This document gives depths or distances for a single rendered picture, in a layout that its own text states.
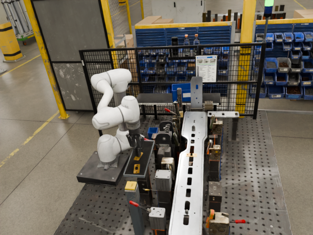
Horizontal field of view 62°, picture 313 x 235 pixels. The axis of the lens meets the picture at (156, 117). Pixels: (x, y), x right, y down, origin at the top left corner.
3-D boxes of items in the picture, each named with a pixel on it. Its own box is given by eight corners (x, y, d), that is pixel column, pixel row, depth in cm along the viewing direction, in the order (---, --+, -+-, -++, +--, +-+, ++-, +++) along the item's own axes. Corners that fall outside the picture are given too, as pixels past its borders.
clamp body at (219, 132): (222, 156, 240) (224, 124, 222) (209, 155, 242) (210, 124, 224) (222, 150, 248) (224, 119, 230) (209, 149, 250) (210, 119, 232)
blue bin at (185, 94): (202, 100, 266) (202, 88, 260) (172, 102, 269) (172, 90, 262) (200, 93, 280) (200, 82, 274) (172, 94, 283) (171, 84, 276)
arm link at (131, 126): (135, 123, 158) (137, 131, 161) (141, 116, 165) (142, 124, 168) (122, 121, 161) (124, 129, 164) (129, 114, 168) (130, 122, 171)
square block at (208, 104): (212, 134, 270) (213, 104, 251) (204, 134, 271) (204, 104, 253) (212, 130, 277) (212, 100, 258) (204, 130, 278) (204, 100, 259)
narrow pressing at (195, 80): (202, 108, 259) (202, 76, 241) (190, 108, 261) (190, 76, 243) (202, 107, 259) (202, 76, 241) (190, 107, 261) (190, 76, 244)
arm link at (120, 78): (114, 147, 245) (135, 139, 255) (121, 155, 233) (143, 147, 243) (101, 69, 207) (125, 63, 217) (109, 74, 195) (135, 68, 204)
